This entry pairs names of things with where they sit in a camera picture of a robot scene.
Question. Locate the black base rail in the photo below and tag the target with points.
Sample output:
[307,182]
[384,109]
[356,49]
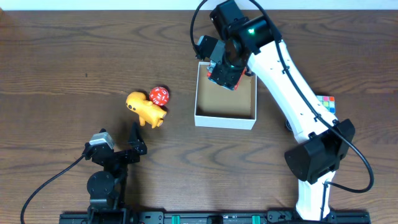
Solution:
[272,216]

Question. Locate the colourful puzzle cube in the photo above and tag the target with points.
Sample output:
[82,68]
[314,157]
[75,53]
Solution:
[328,102]

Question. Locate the orange toy dog figure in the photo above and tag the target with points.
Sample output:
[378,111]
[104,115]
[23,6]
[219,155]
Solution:
[147,111]

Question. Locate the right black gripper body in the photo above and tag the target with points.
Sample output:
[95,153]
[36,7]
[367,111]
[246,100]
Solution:
[224,78]

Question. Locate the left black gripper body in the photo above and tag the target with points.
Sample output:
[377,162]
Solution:
[119,155]

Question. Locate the white cardboard box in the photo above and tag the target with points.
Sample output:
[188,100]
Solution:
[218,107]

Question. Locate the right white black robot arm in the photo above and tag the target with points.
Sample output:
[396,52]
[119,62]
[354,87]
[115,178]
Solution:
[256,45]

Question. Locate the black round wheel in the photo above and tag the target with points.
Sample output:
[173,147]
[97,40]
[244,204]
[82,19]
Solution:
[288,126]

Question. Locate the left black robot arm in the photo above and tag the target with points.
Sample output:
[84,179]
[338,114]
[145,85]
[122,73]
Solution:
[107,187]

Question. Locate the red polyhedral letter ball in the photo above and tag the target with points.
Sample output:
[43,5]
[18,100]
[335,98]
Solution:
[159,96]

